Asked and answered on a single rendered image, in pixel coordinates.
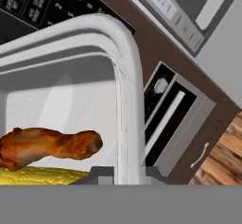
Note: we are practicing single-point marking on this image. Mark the yellow corn cob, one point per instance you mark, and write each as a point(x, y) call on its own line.
point(38, 175)

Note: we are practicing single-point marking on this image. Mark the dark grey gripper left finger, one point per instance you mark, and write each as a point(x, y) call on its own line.
point(101, 175)

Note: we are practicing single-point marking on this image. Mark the brown cupboard run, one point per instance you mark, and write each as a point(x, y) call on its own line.
point(151, 48)

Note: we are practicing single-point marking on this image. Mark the brown chicken drumstick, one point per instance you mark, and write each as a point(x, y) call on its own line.
point(47, 146)

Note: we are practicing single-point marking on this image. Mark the grey oven with round knob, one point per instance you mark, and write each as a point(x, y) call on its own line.
point(179, 120)

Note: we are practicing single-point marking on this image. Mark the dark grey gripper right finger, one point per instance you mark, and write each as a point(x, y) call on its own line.
point(152, 176)

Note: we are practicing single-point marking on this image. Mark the black microwave oven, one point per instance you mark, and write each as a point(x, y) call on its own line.
point(47, 1)

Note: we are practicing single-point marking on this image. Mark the grey appliance with control panel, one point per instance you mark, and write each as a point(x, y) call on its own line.
point(186, 13)

